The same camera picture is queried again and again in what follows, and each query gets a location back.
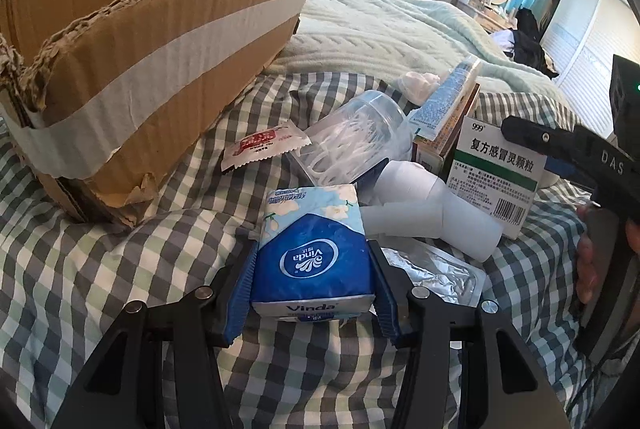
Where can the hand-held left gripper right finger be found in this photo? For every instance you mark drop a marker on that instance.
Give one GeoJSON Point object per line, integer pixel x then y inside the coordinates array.
{"type": "Point", "coordinates": [386, 304]}

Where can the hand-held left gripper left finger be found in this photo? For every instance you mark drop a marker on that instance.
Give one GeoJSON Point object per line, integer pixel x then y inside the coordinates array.
{"type": "Point", "coordinates": [241, 294]}

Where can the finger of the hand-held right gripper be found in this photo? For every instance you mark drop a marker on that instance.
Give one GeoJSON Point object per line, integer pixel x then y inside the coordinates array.
{"type": "Point", "coordinates": [537, 136]}

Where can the blue pocket tissue pack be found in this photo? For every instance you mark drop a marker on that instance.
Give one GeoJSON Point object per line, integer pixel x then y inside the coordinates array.
{"type": "Point", "coordinates": [310, 254]}

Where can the taped brown cardboard box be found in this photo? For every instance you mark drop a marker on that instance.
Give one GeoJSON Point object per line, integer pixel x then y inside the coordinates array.
{"type": "Point", "coordinates": [165, 74]}

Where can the person's right hand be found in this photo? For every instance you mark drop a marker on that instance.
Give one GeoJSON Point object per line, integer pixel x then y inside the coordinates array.
{"type": "Point", "coordinates": [585, 259]}

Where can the green and white medicine box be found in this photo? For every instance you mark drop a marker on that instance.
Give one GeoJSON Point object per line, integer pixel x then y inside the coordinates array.
{"type": "Point", "coordinates": [492, 169]}

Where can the silver foil blister pack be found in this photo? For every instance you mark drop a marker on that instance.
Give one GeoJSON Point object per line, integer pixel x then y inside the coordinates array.
{"type": "Point", "coordinates": [435, 274]}

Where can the brown and red small box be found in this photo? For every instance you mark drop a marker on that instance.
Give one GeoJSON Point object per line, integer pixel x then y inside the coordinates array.
{"type": "Point", "coordinates": [452, 129]}

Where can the black bag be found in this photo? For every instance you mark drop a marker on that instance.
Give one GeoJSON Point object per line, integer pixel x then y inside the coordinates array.
{"type": "Point", "coordinates": [530, 41]}

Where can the white ointment tube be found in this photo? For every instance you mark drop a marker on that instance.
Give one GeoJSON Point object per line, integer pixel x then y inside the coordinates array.
{"type": "Point", "coordinates": [445, 99]}

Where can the white plastic bag roll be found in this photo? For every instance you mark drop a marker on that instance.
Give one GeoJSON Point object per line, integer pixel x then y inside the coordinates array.
{"type": "Point", "coordinates": [450, 209]}

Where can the white wardrobe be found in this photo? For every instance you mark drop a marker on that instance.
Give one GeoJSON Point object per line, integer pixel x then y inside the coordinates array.
{"type": "Point", "coordinates": [585, 29]}

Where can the grey checked blanket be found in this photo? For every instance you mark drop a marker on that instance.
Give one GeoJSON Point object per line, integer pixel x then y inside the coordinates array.
{"type": "Point", "coordinates": [100, 284]}

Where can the red and white snack sachet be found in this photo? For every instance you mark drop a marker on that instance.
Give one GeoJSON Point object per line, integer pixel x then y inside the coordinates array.
{"type": "Point", "coordinates": [260, 144]}

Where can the clear jar of floss picks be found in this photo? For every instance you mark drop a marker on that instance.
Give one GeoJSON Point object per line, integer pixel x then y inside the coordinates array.
{"type": "Point", "coordinates": [350, 139]}

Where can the pale green knit blanket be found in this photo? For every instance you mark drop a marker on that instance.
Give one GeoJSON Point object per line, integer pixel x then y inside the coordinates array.
{"type": "Point", "coordinates": [380, 39]}

